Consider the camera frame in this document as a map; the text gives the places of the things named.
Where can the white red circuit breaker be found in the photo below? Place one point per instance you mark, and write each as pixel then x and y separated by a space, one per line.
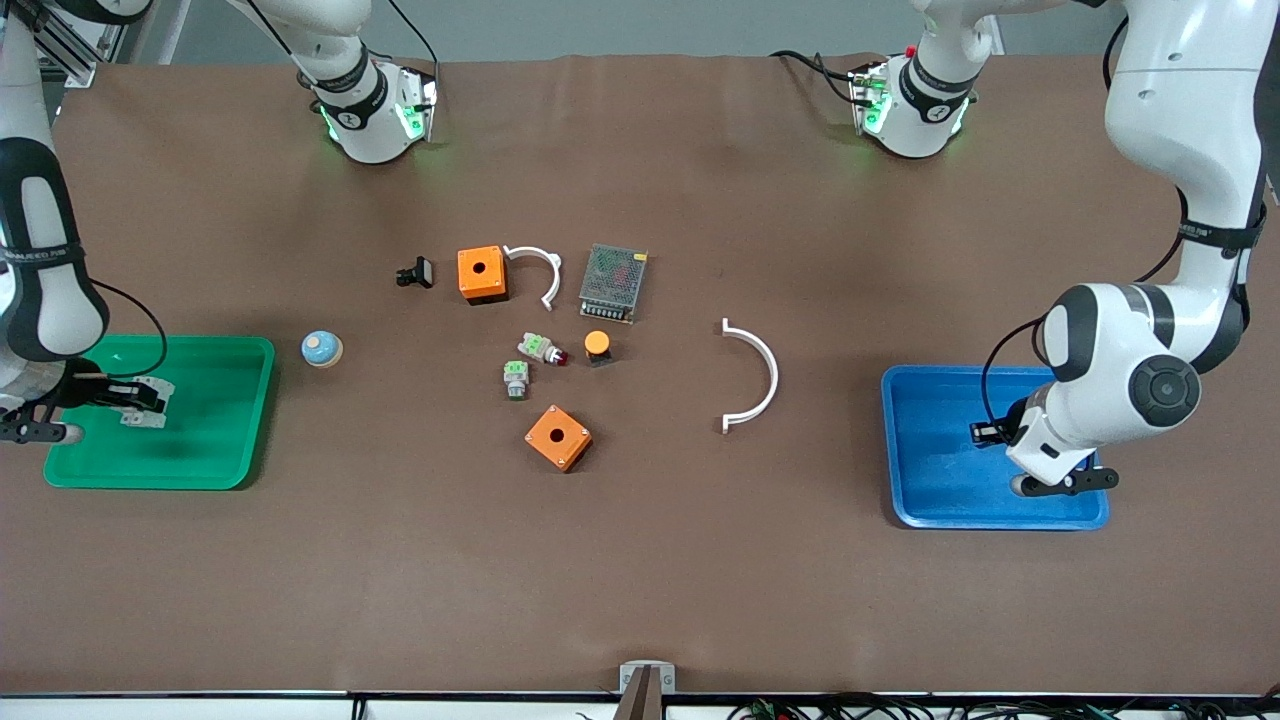
pixel 150 412

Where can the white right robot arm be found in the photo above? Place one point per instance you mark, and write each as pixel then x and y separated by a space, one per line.
pixel 40 250

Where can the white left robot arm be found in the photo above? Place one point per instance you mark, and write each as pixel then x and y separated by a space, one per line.
pixel 1190 120

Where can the blue plastic tray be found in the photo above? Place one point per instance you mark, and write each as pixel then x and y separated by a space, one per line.
pixel 950 470

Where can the green plastic tray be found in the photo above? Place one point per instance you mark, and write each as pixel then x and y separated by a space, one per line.
pixel 210 420

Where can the blue white round buzzer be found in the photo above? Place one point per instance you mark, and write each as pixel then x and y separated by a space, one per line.
pixel 322 349

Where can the large white curved clip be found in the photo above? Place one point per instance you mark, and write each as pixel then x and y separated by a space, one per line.
pixel 772 375

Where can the small black clamp part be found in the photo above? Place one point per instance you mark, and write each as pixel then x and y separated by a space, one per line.
pixel 418 272

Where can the orange button box with hole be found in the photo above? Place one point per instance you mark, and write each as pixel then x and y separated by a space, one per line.
pixel 482 274
pixel 558 437

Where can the brown table mat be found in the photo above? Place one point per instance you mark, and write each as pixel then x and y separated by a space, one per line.
pixel 640 580

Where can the orange capped black button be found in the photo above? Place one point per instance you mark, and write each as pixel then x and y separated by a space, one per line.
pixel 598 346

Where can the metal mesh power supply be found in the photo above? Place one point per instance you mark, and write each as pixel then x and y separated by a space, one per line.
pixel 613 283

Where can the small white curved clip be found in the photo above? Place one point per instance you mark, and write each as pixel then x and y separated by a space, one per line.
pixel 553 272

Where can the white table edge rail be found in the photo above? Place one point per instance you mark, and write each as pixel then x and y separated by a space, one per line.
pixel 200 708

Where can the aluminium frame profile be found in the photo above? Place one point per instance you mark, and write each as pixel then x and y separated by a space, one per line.
pixel 75 45

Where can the green push button switch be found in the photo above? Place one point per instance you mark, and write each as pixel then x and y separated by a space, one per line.
pixel 516 378

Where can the red push button switch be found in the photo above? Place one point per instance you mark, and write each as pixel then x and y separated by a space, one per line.
pixel 543 349

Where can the metal table edge bracket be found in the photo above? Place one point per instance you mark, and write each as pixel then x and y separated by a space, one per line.
pixel 647 685

